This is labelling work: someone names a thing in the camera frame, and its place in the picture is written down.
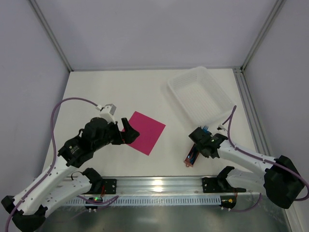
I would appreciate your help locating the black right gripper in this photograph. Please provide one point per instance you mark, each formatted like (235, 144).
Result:
(200, 140)

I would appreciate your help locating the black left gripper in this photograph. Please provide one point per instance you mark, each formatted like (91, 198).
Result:
(119, 135)

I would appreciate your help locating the blue metallic fork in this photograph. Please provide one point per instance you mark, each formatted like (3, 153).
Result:
(205, 128)

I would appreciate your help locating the pink paper napkin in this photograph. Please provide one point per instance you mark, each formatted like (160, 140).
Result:
(150, 130)

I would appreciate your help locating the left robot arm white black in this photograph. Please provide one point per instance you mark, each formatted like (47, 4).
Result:
(29, 209)

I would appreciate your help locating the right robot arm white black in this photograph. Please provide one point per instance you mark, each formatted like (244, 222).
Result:
(277, 178)

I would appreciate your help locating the brown utensil tray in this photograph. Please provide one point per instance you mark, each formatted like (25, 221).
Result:
(186, 162)

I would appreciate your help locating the white plastic basket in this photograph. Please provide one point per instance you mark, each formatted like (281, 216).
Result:
(200, 96)

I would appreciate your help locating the right controller board black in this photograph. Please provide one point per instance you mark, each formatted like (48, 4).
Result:
(228, 203)

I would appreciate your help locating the controller board black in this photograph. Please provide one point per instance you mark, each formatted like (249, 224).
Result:
(93, 203)
(228, 203)

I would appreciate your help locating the left controller board black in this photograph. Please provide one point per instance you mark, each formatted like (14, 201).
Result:
(93, 203)

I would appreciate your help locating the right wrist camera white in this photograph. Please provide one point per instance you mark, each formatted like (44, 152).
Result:
(221, 128)

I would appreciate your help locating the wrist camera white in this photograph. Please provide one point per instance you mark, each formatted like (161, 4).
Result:
(107, 112)
(221, 128)

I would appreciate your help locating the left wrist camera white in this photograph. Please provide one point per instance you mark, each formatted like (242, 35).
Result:
(107, 112)

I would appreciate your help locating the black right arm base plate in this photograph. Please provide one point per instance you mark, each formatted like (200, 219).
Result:
(219, 185)

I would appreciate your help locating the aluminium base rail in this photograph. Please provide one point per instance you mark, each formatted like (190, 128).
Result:
(129, 185)

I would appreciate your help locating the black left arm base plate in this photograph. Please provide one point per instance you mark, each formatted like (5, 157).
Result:
(103, 187)

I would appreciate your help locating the right side aluminium rail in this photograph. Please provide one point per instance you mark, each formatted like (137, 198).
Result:
(259, 138)

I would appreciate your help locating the white slotted cable duct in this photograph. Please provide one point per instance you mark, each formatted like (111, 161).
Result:
(167, 200)

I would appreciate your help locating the right aluminium frame post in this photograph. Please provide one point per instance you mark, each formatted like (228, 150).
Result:
(270, 19)

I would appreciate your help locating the aluminium frame post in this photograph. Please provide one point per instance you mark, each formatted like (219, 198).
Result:
(270, 19)
(49, 32)

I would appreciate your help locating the left aluminium frame post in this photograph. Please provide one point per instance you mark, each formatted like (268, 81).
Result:
(49, 32)

